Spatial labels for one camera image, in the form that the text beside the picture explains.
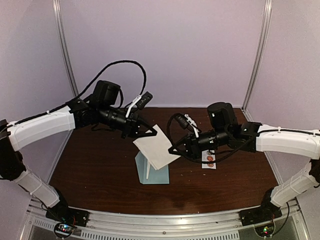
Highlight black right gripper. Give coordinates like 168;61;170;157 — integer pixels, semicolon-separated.
168;127;230;161

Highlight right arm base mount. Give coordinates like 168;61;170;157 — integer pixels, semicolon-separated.
239;207;282;238

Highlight aluminium frame post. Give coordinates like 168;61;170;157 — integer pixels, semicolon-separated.
241;0;273;112
52;0;79;97

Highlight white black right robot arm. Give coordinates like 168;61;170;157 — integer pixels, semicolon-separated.
166;102;320;221

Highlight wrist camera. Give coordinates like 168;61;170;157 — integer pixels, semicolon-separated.
125;91;153;118
175;113;201;138

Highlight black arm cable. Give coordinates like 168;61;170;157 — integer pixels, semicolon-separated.
7;59;148;126
166;112;258;165

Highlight left aluminium frame post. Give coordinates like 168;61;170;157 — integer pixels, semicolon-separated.
52;0;79;97

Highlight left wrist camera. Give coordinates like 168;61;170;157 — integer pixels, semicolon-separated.
125;91;153;118

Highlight beige ornate letter paper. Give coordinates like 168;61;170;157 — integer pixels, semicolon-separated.
145;161;151;180

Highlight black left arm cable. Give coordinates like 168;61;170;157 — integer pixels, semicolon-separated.
7;59;148;126

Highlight right aluminium frame post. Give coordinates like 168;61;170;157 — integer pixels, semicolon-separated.
241;0;273;112

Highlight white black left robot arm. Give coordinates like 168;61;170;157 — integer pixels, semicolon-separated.
0;80;157;222

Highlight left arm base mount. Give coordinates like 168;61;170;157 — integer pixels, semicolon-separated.
45;208;89;239

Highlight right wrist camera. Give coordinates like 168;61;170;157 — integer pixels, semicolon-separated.
175;113;201;138

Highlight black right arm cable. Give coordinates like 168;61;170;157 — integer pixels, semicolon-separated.
166;112;258;165

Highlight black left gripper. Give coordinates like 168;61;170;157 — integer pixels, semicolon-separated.
98;104;157;140

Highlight front aluminium rail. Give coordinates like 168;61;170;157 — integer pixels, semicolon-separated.
18;198;311;240

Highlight sticker sheet with three seals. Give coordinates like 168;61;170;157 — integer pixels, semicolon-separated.
201;150;217;170

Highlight light blue envelope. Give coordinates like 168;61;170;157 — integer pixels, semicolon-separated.
135;151;170;185

